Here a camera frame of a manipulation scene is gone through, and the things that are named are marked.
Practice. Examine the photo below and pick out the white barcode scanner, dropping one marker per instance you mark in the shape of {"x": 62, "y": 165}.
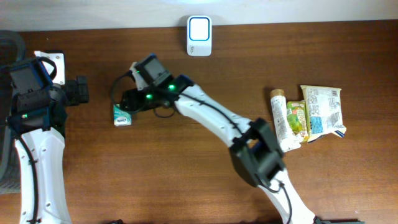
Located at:
{"x": 199, "y": 36}

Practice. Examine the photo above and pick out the green snack stick packet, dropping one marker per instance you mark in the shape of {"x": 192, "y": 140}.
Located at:
{"x": 296, "y": 118}

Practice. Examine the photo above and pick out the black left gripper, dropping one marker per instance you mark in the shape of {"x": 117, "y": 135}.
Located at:
{"x": 78, "y": 89}

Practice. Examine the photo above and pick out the white tube with gold cap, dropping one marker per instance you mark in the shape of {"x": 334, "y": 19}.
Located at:
{"x": 285, "y": 136}

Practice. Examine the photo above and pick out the cream snack bag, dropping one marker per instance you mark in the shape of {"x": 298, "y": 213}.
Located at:
{"x": 323, "y": 111}

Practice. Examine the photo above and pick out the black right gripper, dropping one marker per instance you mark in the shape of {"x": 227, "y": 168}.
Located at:
{"x": 133, "y": 98}

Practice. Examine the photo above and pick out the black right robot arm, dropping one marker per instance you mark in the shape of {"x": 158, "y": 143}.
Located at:
{"x": 253, "y": 147}

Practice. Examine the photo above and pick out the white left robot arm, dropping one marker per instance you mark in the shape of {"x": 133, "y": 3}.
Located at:
{"x": 37, "y": 124}

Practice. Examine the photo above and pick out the teal tissue pack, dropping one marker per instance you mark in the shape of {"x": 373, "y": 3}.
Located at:
{"x": 121, "y": 118}

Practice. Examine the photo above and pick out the dark grey plastic basket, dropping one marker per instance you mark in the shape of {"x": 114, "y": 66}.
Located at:
{"x": 12, "y": 50}

